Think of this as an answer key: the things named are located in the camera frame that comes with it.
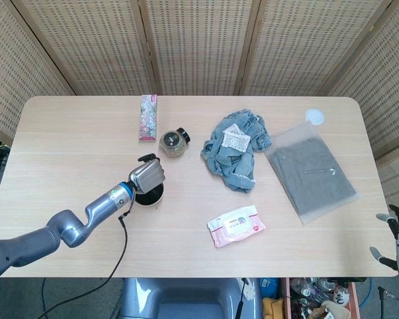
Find glass jar with black lid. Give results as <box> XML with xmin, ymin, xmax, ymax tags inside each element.
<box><xmin>158</xmin><ymin>127</ymin><xmax>192</xmax><ymax>159</ymax></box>

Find crumpled blue denim garment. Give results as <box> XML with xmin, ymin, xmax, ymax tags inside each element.
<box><xmin>200</xmin><ymin>108</ymin><xmax>273</xmax><ymax>194</ymax></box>

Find white perforated bracket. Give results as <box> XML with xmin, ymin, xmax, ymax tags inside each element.
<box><xmin>241</xmin><ymin>278</ymin><xmax>257</xmax><ymax>302</ymax></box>

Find cup of dark coffee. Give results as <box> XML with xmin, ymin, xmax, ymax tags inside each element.
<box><xmin>134</xmin><ymin>182</ymin><xmax>166</xmax><ymax>207</ymax></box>

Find yellow cloth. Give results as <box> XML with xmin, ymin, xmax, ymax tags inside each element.
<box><xmin>262</xmin><ymin>296</ymin><xmax>286</xmax><ymax>319</ymax></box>

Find blue cable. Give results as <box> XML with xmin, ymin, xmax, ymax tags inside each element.
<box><xmin>358</xmin><ymin>277</ymin><xmax>377</xmax><ymax>308</ymax></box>

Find woven bamboo folding screen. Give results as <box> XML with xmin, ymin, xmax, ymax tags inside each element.
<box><xmin>0</xmin><ymin>0</ymin><xmax>399</xmax><ymax>220</ymax></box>

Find red crate of clutter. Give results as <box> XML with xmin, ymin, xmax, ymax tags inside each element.
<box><xmin>281</xmin><ymin>277</ymin><xmax>360</xmax><ymax>319</ymax></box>

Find blue box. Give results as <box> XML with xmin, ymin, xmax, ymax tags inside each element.
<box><xmin>259</xmin><ymin>277</ymin><xmax>281</xmax><ymax>299</ymax></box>

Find grey garment in plastic bag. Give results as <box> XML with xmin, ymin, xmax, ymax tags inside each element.
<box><xmin>263</xmin><ymin>119</ymin><xmax>359</xmax><ymax>226</ymax></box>

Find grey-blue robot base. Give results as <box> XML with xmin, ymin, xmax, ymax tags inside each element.
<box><xmin>119</xmin><ymin>277</ymin><xmax>263</xmax><ymax>319</ymax></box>

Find pink wet wipes pack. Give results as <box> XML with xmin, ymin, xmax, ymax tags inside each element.
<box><xmin>206</xmin><ymin>205</ymin><xmax>267</xmax><ymax>249</ymax></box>

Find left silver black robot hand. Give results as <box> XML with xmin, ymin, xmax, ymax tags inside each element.
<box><xmin>128</xmin><ymin>153</ymin><xmax>166</xmax><ymax>195</ymax></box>

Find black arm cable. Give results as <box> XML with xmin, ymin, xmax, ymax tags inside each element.
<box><xmin>41</xmin><ymin>195</ymin><xmax>136</xmax><ymax>319</ymax></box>

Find pink floral cardboard box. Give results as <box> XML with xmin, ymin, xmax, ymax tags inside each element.
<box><xmin>138</xmin><ymin>94</ymin><xmax>159</xmax><ymax>143</ymax></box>

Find white round disc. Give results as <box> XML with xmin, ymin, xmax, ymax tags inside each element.
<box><xmin>305</xmin><ymin>108</ymin><xmax>325</xmax><ymax>126</ymax></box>

